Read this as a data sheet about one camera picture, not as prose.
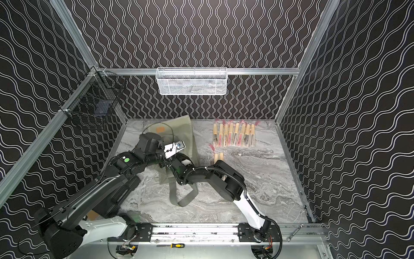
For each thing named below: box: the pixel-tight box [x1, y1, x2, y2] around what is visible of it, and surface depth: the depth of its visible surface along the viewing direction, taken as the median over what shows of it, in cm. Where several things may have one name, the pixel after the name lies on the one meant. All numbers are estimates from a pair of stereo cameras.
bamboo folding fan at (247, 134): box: [243, 122, 251, 148], surface depth 112 cm
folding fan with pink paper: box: [218, 119, 225, 148], surface depth 115 cm
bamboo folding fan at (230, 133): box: [227, 119, 235, 147], surface depth 113 cm
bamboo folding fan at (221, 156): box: [218, 152, 225, 162], surface depth 103 cm
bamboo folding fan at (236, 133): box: [232, 120, 240, 147], surface depth 115 cm
